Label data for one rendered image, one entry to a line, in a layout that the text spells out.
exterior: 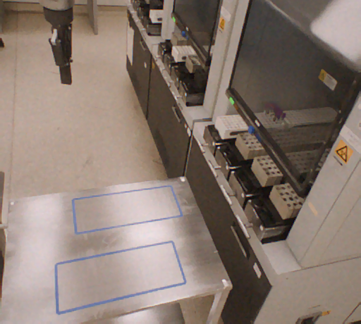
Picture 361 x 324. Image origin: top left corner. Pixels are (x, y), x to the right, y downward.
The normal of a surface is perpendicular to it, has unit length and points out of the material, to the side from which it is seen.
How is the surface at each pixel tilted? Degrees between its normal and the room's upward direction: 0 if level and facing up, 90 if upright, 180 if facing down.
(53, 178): 0
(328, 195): 90
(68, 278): 0
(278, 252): 0
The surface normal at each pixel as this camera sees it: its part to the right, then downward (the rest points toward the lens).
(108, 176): 0.12, -0.77
